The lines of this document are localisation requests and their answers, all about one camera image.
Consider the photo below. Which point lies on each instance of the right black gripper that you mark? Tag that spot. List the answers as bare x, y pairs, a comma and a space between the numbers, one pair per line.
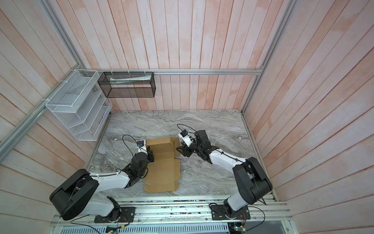
185, 151

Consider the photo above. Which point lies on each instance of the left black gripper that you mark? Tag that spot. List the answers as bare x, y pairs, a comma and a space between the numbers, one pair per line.
150, 155

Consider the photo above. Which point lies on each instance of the brown cardboard box sheet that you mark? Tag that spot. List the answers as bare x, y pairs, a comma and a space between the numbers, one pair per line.
164, 172

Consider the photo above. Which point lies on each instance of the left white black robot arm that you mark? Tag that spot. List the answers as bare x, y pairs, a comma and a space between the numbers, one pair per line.
74, 197

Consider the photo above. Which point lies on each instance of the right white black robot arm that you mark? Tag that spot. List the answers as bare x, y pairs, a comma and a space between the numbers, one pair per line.
251, 179

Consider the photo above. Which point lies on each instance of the paper sheet in basket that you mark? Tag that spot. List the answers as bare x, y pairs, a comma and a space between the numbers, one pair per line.
131, 80

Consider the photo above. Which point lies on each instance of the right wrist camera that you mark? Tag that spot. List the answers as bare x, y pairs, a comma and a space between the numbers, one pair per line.
186, 138

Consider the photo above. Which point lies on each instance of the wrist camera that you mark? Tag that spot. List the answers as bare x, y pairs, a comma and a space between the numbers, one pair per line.
186, 138
141, 145

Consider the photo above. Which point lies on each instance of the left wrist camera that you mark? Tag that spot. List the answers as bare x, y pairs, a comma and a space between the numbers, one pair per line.
141, 145

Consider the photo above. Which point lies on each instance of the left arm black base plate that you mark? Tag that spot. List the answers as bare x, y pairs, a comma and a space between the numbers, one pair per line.
122, 214

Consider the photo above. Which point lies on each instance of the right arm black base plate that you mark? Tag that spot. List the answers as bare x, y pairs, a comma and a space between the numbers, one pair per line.
224, 212

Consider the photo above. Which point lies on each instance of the black wire mesh basket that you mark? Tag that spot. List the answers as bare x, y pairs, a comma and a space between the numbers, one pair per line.
126, 91

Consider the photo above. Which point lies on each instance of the white wire mesh shelf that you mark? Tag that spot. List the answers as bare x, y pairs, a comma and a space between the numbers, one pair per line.
79, 106

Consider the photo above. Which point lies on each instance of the aluminium frame rail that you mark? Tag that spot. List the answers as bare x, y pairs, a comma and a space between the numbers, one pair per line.
235, 71

